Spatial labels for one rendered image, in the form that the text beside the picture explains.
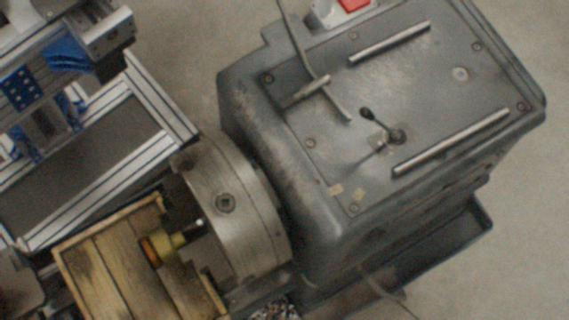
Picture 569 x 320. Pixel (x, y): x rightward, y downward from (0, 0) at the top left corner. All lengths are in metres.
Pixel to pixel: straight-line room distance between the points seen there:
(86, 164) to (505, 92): 1.56
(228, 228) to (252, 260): 0.09
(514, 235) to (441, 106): 1.40
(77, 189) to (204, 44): 0.84
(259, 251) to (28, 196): 1.34
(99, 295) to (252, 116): 0.59
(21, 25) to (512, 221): 1.91
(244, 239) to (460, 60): 0.59
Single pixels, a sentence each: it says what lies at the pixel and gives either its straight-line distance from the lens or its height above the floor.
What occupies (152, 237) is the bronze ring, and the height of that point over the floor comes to 1.12.
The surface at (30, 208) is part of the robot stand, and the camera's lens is 2.54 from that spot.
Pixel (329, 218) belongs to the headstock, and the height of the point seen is 1.25.
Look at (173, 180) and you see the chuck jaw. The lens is 1.40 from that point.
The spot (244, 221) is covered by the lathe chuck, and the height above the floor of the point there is 1.22.
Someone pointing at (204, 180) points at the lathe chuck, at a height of 1.23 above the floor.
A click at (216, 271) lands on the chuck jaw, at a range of 1.44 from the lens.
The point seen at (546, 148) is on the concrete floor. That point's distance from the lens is 2.94.
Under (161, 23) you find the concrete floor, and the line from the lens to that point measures 2.99.
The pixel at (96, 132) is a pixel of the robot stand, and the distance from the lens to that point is 2.57.
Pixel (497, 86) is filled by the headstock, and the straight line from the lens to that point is 1.49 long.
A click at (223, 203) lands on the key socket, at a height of 1.21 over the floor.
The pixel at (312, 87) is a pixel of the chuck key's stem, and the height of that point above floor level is 1.28.
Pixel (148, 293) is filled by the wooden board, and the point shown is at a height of 0.89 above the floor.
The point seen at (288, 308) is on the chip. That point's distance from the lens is 1.97.
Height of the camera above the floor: 2.51
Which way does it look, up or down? 70 degrees down
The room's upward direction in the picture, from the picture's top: 5 degrees clockwise
